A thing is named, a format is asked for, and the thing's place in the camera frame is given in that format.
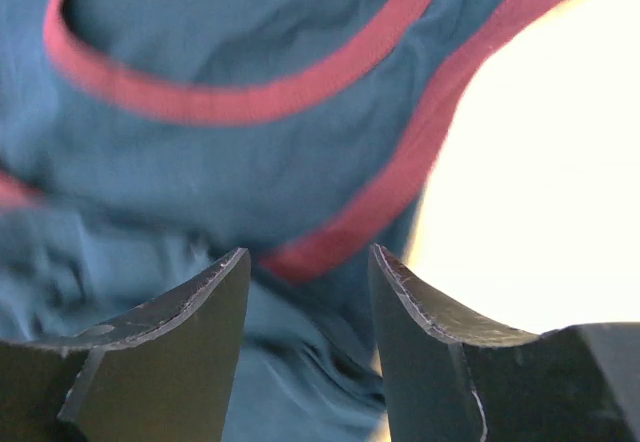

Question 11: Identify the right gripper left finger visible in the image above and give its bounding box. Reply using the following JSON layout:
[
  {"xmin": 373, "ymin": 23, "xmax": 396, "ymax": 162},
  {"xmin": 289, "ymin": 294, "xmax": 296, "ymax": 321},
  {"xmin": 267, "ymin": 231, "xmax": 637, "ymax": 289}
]
[{"xmin": 58, "ymin": 249, "xmax": 250, "ymax": 441}]

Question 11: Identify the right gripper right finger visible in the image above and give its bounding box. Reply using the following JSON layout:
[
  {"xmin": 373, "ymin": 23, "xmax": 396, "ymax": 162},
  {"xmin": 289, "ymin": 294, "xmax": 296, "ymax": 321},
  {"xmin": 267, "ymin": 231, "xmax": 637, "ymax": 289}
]
[{"xmin": 369, "ymin": 244, "xmax": 537, "ymax": 441}]

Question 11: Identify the navy jersey tank top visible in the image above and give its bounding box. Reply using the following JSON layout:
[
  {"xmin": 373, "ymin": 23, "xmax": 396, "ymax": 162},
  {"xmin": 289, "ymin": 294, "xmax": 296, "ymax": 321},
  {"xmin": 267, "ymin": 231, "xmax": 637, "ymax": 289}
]
[{"xmin": 1, "ymin": 0, "xmax": 565, "ymax": 441}]

